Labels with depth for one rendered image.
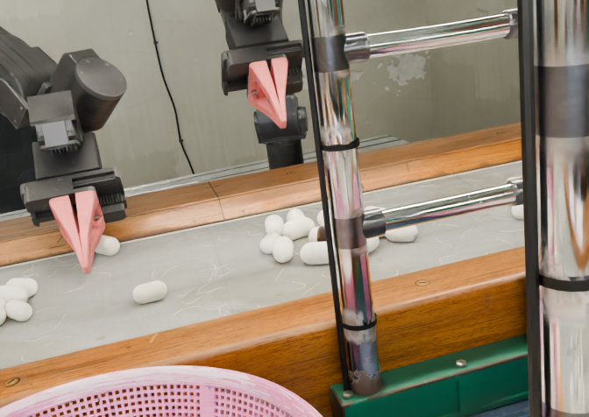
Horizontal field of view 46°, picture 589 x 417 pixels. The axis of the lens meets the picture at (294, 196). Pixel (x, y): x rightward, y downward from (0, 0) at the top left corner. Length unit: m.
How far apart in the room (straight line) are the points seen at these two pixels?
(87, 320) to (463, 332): 0.33
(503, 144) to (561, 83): 0.77
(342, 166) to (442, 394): 0.20
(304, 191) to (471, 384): 0.40
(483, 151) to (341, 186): 0.53
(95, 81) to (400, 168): 0.40
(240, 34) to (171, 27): 1.91
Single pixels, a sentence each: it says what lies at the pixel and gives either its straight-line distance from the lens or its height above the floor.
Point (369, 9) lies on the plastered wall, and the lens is 3.02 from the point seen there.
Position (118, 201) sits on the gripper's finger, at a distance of 0.79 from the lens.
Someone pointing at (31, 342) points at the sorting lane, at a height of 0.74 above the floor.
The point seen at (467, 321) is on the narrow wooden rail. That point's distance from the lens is 0.57.
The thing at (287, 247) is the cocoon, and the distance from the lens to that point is 0.69.
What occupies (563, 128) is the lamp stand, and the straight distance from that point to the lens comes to 0.23.
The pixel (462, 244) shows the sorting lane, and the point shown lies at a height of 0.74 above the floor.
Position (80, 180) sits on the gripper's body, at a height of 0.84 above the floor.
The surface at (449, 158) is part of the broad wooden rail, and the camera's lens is 0.95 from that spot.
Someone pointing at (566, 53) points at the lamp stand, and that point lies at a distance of 0.22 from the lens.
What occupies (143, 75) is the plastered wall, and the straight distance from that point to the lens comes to 2.76.
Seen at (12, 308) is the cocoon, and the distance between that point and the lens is 0.69.
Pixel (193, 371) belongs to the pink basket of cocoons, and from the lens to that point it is 0.48.
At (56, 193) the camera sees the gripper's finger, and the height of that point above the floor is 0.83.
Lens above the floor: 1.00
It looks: 17 degrees down
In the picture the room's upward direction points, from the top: 7 degrees counter-clockwise
